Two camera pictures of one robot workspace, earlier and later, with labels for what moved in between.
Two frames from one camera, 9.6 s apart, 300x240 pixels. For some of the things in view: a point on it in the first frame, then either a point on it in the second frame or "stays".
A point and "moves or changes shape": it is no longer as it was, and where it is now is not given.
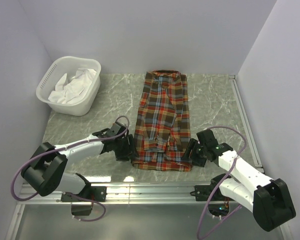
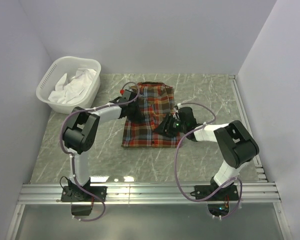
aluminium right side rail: (256, 154) stays
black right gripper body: (198, 154) to (175, 125)
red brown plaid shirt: (163, 124) moves or changes shape
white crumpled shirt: (67, 91) stays
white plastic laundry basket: (70, 84) stays
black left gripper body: (122, 148) to (135, 112)
